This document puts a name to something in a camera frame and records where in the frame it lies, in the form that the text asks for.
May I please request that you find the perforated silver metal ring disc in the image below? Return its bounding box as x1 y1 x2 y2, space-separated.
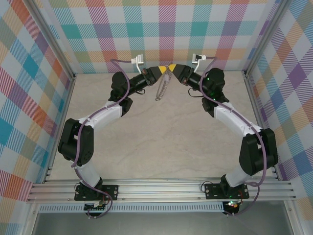
155 70 175 102

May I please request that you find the small black controller board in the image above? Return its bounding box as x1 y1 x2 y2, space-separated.
223 200 243 215
84 200 108 212

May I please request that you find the grey metal shelf sheet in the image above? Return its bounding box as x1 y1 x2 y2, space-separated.
30 211 295 235

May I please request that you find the aluminium table side rail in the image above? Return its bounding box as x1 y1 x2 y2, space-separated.
243 70 282 181
43 73 77 184

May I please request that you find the aluminium frame post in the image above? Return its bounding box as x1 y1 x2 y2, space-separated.
29 0 77 83
243 0 291 77

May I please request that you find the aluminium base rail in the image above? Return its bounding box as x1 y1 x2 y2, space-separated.
26 178 298 203

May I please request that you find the white slotted cable duct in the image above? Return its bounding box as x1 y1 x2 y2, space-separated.
38 202 225 213

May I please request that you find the aluminium frame leg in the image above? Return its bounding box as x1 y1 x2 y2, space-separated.
23 202 41 235
283 200 308 235

